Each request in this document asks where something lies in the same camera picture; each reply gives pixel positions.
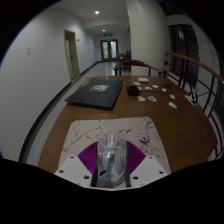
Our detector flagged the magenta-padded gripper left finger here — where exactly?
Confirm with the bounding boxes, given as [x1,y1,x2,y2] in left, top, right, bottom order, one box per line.
[54,141,100,188]

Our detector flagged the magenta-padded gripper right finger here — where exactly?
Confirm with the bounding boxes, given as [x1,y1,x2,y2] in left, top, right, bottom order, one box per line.
[125,140,169,189]

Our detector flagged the white marble-print mouse pad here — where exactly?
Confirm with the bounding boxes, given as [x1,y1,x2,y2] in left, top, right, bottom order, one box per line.
[59,115,172,175]

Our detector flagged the black closed laptop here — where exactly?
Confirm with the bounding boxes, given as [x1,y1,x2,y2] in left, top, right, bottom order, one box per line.
[64,78,126,111]

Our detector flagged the black charger block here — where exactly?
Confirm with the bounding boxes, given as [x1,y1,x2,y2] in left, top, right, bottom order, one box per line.
[126,85,141,97]

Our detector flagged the wooden armchair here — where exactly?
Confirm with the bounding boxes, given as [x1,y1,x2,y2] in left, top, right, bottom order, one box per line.
[112,58,165,78]

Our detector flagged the black railing with wooden handrail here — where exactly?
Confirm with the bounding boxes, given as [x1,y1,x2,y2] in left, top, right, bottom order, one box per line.
[163,50,224,162]

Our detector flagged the beige side door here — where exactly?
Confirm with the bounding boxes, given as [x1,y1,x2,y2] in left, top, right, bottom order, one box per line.
[63,29,82,81]

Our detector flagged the glass double door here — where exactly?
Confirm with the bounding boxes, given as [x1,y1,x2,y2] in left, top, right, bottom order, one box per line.
[99,38,120,63]

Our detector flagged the dark framed window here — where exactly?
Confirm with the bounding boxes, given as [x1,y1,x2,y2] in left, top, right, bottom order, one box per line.
[167,23,202,88]

